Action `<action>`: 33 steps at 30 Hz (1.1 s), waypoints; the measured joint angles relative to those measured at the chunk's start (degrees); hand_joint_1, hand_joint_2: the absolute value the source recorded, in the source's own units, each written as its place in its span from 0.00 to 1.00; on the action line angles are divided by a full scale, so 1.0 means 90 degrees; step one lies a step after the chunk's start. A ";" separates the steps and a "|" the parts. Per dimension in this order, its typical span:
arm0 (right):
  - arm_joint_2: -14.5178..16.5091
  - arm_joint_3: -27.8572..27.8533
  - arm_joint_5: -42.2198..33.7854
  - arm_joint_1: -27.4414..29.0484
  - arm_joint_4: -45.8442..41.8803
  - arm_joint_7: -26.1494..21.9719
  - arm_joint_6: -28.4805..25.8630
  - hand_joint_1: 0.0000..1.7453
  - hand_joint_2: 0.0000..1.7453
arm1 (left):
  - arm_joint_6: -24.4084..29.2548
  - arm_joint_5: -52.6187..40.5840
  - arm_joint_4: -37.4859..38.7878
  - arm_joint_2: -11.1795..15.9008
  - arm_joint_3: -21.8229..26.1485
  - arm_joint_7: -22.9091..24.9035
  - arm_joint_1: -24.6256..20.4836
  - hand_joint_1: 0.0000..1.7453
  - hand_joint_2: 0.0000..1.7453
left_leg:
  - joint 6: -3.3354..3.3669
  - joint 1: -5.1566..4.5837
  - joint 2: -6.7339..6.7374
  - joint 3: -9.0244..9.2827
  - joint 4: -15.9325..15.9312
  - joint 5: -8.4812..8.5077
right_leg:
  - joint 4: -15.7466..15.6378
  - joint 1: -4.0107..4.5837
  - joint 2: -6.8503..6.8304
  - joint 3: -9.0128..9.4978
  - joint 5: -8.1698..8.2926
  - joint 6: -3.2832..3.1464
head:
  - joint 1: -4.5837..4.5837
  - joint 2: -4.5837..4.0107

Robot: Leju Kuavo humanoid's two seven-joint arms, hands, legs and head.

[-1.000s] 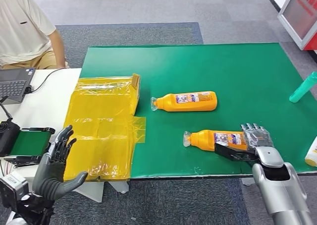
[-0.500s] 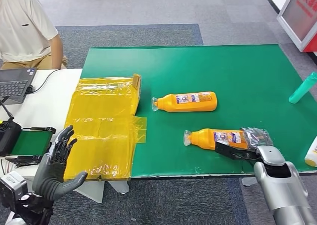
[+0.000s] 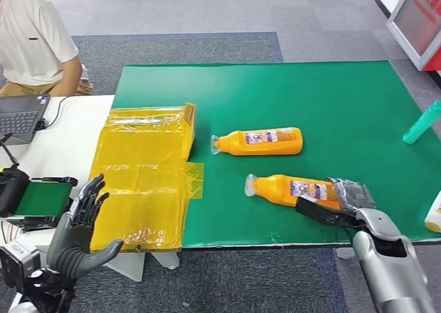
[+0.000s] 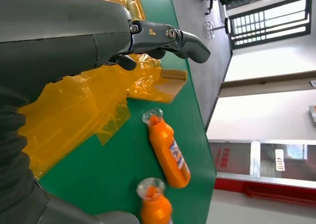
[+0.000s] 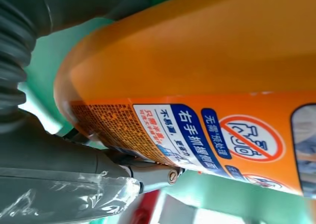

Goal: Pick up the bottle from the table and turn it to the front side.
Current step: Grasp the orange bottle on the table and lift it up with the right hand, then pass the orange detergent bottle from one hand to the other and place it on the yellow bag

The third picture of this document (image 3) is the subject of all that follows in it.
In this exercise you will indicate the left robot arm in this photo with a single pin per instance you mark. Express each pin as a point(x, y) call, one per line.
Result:
point(44, 292)

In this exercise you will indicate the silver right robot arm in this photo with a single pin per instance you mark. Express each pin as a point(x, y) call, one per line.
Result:
point(389, 265)

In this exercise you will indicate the person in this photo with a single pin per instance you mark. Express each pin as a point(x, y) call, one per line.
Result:
point(31, 27)

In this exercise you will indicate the green table mat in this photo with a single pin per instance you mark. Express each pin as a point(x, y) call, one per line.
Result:
point(310, 101)

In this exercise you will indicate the small green belt conveyor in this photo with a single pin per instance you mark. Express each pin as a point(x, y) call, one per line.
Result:
point(41, 199)

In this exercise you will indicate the white table support bracket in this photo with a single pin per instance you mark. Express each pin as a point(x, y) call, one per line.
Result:
point(134, 265)

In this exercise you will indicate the black fan box device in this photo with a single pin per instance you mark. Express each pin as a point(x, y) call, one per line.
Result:
point(13, 187)

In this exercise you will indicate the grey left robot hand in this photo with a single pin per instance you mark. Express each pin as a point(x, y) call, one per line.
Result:
point(72, 247)

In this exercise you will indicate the teal plastic bottle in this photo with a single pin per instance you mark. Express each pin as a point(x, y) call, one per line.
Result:
point(422, 124)

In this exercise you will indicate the grey laptop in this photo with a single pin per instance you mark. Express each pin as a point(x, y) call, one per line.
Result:
point(19, 117)

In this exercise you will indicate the white bottle with yellow base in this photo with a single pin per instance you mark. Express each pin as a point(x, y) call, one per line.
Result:
point(436, 217)

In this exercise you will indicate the white framed sign board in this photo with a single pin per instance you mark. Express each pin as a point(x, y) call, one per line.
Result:
point(417, 18)

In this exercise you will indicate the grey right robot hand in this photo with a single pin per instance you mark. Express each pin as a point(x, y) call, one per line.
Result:
point(351, 196)

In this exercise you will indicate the orange bottle with label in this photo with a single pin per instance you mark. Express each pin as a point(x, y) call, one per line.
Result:
point(275, 190)
point(261, 145)

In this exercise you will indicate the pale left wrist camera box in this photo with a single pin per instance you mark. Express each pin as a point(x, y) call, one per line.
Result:
point(19, 265)

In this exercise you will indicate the yellow plastic wrapped box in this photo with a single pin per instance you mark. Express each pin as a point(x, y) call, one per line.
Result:
point(145, 174)

